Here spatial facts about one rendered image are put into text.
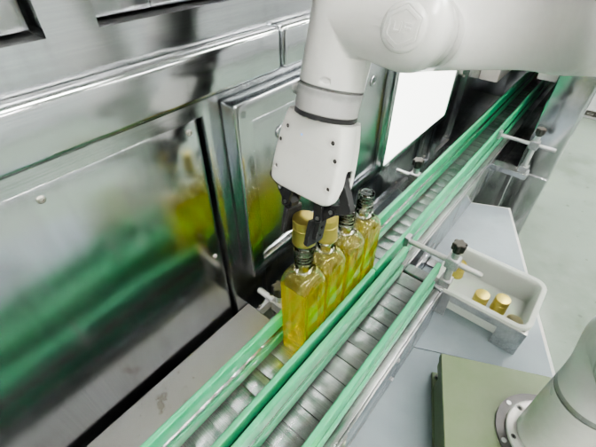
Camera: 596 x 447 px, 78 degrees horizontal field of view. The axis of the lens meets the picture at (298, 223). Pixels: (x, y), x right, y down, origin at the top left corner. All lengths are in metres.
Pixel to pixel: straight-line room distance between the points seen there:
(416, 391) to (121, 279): 0.62
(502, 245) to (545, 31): 0.89
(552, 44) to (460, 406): 0.59
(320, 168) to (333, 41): 0.13
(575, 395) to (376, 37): 0.52
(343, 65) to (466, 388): 0.62
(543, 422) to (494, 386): 0.14
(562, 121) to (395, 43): 1.22
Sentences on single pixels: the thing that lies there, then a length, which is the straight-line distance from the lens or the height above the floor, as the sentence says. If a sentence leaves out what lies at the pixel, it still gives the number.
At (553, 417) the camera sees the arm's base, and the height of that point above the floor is 0.96.
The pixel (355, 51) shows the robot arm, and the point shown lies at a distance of 0.40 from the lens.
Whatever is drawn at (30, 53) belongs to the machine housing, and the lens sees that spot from 0.41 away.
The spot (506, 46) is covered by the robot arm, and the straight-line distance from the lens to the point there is 0.47.
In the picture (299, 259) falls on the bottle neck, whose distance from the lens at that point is 0.54.
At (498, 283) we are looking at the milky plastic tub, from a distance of 1.08.
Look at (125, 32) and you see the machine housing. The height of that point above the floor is 1.42.
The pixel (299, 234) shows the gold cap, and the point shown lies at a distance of 0.50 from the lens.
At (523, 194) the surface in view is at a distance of 1.69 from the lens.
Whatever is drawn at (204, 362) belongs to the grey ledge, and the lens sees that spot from 0.75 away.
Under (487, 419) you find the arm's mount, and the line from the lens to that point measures 0.80.
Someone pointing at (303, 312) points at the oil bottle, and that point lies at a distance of 0.60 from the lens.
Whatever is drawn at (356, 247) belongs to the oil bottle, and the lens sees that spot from 0.64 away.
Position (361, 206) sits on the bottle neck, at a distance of 0.65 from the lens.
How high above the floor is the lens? 1.52
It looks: 41 degrees down
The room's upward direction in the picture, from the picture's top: straight up
